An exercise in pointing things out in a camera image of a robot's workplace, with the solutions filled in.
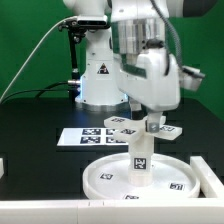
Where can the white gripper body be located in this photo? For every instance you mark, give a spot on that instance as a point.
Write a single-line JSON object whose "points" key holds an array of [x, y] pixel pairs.
{"points": [[159, 89]]}

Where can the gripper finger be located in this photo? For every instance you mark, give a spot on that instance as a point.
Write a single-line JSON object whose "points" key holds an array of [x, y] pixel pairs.
{"points": [[153, 122], [136, 110]]}

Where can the white round table top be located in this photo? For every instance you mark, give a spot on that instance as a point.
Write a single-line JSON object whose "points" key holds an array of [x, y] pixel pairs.
{"points": [[117, 177]]}

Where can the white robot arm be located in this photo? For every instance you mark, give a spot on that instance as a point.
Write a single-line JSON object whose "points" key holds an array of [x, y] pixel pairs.
{"points": [[133, 53]]}

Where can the white marker tag sheet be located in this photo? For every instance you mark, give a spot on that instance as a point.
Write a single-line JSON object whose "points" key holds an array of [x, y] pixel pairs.
{"points": [[88, 137]]}

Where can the small white block left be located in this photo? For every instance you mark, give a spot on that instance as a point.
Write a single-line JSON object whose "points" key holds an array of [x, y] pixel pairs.
{"points": [[1, 168]]}

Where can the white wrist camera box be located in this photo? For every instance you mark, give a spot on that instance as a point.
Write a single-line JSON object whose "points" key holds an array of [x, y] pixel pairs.
{"points": [[191, 78]]}

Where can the white L-shaped frame border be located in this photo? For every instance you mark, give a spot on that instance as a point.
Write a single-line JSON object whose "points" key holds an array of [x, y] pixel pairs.
{"points": [[206, 210]]}

